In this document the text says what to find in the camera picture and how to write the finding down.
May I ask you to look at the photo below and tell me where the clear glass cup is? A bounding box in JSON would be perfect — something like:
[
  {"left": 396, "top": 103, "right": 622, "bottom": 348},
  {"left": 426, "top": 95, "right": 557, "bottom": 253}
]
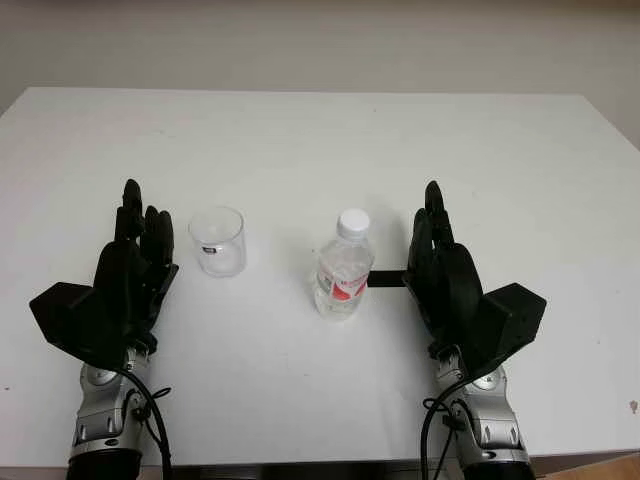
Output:
[{"left": 188, "top": 205, "right": 248, "bottom": 279}]

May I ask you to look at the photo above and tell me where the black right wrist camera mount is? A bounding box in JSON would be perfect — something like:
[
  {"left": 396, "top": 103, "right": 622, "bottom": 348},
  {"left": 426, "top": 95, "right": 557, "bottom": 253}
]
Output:
[{"left": 462, "top": 282, "right": 547, "bottom": 384}]

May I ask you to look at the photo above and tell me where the clear plastic water bottle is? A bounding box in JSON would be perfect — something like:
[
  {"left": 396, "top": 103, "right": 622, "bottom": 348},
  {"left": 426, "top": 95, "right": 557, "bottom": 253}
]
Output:
[{"left": 313, "top": 208, "right": 376, "bottom": 322}]

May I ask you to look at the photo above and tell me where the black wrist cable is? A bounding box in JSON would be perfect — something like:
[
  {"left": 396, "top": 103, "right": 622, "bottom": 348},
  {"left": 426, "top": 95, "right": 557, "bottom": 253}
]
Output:
[
  {"left": 421, "top": 387, "right": 466, "bottom": 480},
  {"left": 113, "top": 367, "right": 175, "bottom": 480}
]

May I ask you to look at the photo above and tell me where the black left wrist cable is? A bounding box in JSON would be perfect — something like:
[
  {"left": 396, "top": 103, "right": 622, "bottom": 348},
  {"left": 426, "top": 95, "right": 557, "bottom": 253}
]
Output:
[{"left": 113, "top": 367, "right": 175, "bottom": 480}]

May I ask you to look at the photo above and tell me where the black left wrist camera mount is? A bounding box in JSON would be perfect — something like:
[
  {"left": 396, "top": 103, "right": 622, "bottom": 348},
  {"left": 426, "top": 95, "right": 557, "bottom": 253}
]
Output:
[{"left": 28, "top": 282, "right": 131, "bottom": 372}]

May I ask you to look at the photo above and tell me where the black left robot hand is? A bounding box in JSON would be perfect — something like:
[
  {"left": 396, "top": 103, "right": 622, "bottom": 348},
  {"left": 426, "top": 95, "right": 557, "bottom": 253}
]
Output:
[{"left": 93, "top": 178, "right": 180, "bottom": 354}]

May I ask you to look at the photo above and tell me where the black tape strip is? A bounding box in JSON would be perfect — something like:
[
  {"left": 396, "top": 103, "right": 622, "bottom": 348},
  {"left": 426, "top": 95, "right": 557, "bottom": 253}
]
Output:
[{"left": 367, "top": 269, "right": 407, "bottom": 290}]

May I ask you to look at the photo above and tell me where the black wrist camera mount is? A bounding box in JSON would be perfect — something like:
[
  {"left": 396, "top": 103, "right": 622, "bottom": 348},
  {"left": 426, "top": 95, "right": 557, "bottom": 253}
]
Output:
[
  {"left": 462, "top": 282, "right": 547, "bottom": 384},
  {"left": 28, "top": 282, "right": 131, "bottom": 372}
]

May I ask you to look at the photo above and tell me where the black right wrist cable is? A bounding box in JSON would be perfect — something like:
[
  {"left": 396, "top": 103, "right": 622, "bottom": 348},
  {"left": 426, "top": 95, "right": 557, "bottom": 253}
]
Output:
[{"left": 421, "top": 387, "right": 466, "bottom": 480}]

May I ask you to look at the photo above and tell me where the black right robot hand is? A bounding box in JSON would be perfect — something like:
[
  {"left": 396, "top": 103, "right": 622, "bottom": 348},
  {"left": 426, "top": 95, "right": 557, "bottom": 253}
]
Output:
[{"left": 402, "top": 180, "right": 485, "bottom": 354}]

